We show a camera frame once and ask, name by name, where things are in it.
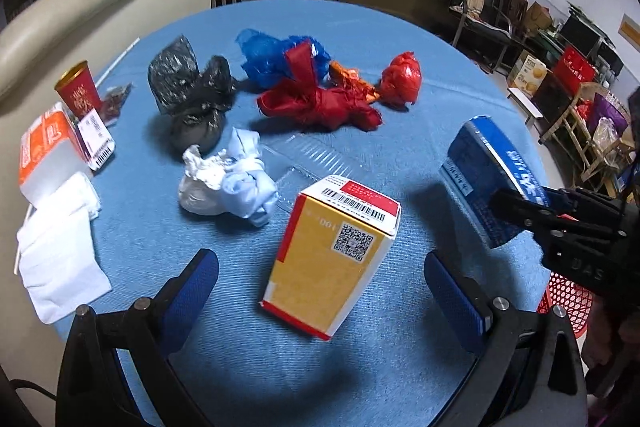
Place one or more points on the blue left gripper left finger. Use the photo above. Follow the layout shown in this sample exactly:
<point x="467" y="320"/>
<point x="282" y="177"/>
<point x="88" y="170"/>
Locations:
<point x="182" y="298"/>

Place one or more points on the red plastic bag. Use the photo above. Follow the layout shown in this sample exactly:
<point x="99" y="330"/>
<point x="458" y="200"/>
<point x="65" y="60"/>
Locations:
<point x="300" y="98"/>

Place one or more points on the cream leather sofa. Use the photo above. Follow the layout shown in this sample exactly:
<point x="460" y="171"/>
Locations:
<point x="37" y="47"/>

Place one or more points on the orange white tissue pack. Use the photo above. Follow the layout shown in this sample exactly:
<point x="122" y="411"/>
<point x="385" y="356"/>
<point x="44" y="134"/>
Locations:
<point x="50" y="153"/>

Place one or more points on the purple bag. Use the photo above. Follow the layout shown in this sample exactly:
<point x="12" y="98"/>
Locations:
<point x="602" y="108"/>

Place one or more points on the yellow red carton box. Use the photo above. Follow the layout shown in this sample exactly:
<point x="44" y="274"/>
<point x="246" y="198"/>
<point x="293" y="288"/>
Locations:
<point x="338" y="234"/>

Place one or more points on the black plastic bag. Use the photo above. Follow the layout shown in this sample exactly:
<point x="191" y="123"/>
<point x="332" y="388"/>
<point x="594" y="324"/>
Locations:
<point x="195" y="100"/>

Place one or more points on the small white barcode box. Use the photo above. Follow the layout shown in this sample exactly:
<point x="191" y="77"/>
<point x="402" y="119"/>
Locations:
<point x="98" y="141"/>

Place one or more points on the small white stool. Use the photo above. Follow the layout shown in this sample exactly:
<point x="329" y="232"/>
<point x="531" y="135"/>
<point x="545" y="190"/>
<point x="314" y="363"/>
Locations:
<point x="532" y="112"/>

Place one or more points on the red gift bag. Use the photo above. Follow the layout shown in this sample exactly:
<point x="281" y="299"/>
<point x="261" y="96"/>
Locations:
<point x="572" y="70"/>

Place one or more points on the dark snack wrapper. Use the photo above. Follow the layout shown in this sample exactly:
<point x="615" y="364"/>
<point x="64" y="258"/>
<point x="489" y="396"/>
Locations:
<point x="114" y="99"/>

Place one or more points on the orange plastic bag bundle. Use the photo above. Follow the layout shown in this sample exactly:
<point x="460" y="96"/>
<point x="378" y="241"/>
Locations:
<point x="349" y="79"/>

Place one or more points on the red plastic mesh basket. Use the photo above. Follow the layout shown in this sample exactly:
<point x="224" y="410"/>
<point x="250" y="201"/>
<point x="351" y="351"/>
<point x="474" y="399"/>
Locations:
<point x="575" y="300"/>

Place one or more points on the black metal armchair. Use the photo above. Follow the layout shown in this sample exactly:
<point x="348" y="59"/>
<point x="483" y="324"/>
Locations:
<point x="484" y="19"/>

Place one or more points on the rattan chair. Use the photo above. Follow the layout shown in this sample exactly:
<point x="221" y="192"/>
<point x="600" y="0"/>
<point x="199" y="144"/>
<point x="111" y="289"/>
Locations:
<point x="599" y="157"/>

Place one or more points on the clear plastic tray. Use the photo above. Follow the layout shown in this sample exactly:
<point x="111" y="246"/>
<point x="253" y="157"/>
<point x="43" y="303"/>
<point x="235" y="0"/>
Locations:
<point x="296" y="161"/>

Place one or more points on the white plastic bag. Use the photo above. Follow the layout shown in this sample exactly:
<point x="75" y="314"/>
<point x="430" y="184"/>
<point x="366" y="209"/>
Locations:
<point x="233" y="181"/>

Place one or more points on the white tissue sheets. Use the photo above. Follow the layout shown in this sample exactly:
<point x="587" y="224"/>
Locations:
<point x="56" y="258"/>

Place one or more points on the small red plastic ball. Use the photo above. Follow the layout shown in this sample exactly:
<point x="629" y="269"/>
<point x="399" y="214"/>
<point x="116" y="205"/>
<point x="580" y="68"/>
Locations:
<point x="401" y="81"/>

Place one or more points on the yellow printed carton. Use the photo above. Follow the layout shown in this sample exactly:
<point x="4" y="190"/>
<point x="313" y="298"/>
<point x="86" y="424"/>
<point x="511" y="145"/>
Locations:
<point x="527" y="74"/>

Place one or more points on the blue tablecloth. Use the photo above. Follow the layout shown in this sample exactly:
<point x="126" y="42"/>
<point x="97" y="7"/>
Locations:
<point x="394" y="361"/>

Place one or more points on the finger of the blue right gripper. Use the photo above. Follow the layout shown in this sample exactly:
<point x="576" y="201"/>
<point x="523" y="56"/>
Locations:
<point x="508" y="205"/>

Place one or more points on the blue plastic bag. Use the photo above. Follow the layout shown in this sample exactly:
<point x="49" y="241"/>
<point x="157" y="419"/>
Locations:
<point x="265" y="63"/>

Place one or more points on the blue medicine box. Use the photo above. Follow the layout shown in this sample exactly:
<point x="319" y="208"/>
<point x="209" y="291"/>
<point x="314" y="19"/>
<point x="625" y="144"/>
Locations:
<point x="481" y="161"/>

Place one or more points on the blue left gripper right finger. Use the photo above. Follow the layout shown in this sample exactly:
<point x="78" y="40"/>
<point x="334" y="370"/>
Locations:
<point x="461" y="299"/>

